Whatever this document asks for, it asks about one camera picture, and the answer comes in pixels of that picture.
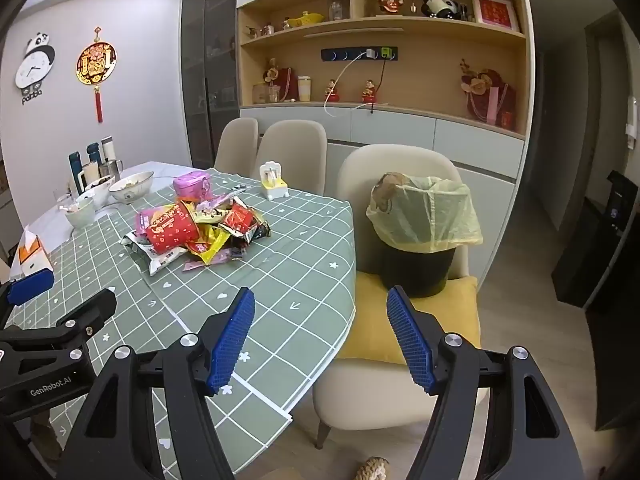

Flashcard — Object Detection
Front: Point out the person's left forearm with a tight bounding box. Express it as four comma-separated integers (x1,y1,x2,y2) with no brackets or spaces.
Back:
27,405,68,466

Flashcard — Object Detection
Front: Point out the beige dining chair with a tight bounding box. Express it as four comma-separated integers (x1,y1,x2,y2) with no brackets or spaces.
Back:
214,117,260,178
312,144,488,451
257,120,328,196

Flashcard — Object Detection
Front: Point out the red paper noodle cup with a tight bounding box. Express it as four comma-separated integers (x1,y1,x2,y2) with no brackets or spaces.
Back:
146,204,201,256

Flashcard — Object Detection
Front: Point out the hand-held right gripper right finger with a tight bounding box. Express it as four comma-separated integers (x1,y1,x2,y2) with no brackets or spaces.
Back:
386,285,586,480

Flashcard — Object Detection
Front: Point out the black bin with yellow bag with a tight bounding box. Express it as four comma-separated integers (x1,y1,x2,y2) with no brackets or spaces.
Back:
366,175,483,253

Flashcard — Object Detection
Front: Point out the white bowl with dark food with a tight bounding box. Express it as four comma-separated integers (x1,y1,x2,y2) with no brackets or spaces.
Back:
84,176,117,208

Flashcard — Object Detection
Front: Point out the woven slipper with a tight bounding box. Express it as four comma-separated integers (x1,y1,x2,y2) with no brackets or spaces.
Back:
356,456,390,480

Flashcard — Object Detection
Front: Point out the crumpled brown paper bag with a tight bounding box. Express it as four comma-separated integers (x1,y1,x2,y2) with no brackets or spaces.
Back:
372,172,408,211

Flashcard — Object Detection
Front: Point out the yellow seat cushion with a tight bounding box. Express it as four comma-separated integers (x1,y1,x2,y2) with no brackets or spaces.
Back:
336,275,482,366

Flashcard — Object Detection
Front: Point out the white charging cable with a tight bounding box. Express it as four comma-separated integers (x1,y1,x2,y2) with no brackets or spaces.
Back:
324,55,373,118

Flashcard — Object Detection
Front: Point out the white yellow toothpick dispenser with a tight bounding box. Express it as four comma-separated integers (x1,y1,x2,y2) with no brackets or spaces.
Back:
259,161,290,202

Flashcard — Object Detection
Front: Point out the large red gift bag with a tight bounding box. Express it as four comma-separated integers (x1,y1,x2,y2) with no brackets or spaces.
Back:
460,58,516,123

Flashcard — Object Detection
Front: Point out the red gold wall ornament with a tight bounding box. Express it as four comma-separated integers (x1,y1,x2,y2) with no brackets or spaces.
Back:
75,25,120,125

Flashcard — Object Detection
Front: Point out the panda bottle holder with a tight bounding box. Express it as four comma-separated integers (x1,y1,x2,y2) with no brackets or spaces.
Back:
422,0,468,22

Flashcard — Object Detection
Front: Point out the small red gift bag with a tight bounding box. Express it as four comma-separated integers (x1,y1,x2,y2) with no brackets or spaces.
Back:
262,57,296,103

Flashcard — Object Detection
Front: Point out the black floor appliance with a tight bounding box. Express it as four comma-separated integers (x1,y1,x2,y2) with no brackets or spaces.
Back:
551,170,640,311

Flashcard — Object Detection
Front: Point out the pink tin box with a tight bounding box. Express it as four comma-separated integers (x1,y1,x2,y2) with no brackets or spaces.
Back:
172,170,211,201

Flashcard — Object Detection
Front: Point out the orange white tissue box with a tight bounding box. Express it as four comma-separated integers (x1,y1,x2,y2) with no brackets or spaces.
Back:
11,227,53,281

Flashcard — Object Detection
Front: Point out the red framed picture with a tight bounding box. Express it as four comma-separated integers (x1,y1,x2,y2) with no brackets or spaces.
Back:
471,0,521,33

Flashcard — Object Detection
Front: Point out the grey sideboard cabinet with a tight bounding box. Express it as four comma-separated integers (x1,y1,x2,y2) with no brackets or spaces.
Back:
239,102,526,281

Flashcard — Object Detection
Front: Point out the teal thermos bottle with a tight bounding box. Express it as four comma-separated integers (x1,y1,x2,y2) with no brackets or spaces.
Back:
68,151,83,193

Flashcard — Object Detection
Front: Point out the dark glass cabinet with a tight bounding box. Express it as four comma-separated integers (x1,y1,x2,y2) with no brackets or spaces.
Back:
180,0,241,171

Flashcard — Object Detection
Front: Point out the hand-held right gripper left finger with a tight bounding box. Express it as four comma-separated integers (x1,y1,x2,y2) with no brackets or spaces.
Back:
54,287,257,480

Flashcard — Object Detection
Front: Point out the panda wall clock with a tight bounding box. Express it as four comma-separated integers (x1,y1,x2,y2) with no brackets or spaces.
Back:
14,31,57,107

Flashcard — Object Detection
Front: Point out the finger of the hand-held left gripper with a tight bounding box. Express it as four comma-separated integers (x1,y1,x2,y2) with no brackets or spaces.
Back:
0,287,118,361
0,269,55,331

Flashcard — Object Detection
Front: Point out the yellow ceramic dish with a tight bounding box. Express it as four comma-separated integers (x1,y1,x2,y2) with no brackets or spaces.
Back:
282,10,325,30

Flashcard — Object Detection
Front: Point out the wooden wall shelf unit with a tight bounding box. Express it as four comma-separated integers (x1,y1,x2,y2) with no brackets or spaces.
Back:
236,0,538,141

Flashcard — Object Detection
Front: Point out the large patterned bowl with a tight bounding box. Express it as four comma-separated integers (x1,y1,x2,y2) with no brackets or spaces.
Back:
108,171,155,205

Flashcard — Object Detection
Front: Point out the black power strip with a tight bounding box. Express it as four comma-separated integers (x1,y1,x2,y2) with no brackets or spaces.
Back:
321,46,400,63

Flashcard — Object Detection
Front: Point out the black trash bin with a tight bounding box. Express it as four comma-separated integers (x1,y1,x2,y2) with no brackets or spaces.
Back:
376,240,457,298

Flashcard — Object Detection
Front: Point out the pile of snack wrappers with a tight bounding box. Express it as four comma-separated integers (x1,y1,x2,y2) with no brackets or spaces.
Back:
119,190,272,277

